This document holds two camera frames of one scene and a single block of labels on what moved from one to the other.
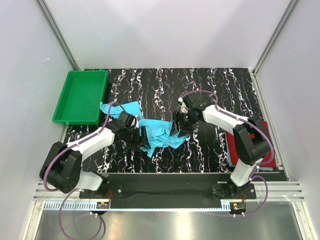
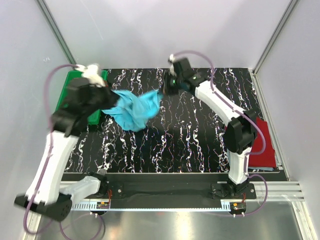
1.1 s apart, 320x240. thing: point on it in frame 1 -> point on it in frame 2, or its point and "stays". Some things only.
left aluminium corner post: [59, 37] stays
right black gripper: [177, 117] -> [167, 89]
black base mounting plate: [170, 192] stays
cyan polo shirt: [155, 133] -> [134, 112]
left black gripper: [140, 141] -> [113, 99]
